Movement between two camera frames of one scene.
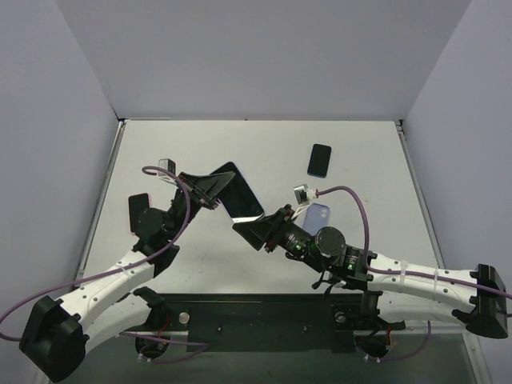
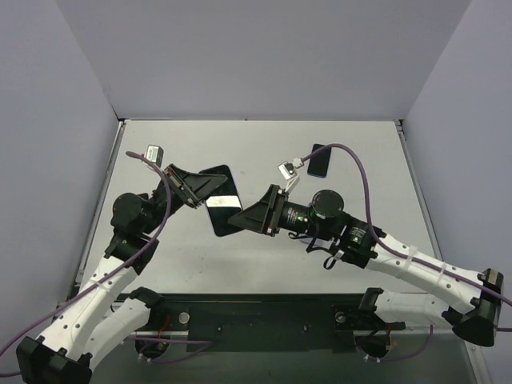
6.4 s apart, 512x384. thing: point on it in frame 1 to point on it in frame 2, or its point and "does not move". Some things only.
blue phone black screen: x=319 y=160 does not move
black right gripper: x=278 y=228 to x=273 y=210
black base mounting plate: x=317 y=322 does not move
